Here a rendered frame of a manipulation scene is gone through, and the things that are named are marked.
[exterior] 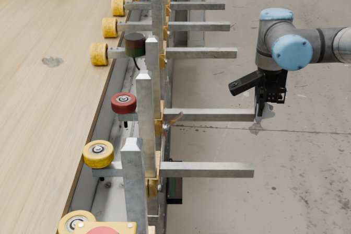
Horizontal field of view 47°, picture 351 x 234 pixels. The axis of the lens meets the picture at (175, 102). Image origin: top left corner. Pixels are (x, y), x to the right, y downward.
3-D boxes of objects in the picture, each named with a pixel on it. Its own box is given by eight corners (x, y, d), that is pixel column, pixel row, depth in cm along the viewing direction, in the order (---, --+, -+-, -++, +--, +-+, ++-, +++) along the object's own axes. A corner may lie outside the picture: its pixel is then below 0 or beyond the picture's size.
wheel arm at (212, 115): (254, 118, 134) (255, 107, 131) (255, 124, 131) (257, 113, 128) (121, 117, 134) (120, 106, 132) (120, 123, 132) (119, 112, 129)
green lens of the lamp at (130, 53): (147, 47, 118) (146, 41, 117) (145, 57, 113) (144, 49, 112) (126, 47, 118) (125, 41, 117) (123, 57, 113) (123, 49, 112)
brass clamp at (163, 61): (168, 53, 153) (167, 41, 150) (166, 70, 141) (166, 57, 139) (151, 53, 153) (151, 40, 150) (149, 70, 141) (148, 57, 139)
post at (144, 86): (158, 215, 118) (152, 68, 92) (157, 225, 115) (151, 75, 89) (145, 215, 118) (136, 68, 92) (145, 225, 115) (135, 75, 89)
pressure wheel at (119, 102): (139, 119, 138) (137, 90, 131) (137, 134, 131) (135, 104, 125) (115, 119, 138) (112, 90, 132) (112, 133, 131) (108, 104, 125)
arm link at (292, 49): (326, 38, 98) (307, 19, 108) (279, 39, 97) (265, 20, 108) (318, 72, 103) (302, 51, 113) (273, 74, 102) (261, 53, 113)
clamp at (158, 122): (164, 112, 137) (164, 100, 134) (162, 137, 126) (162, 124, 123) (148, 112, 137) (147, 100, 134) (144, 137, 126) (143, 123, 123)
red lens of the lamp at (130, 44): (146, 39, 116) (146, 32, 115) (144, 48, 111) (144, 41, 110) (125, 39, 117) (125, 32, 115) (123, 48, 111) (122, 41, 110)
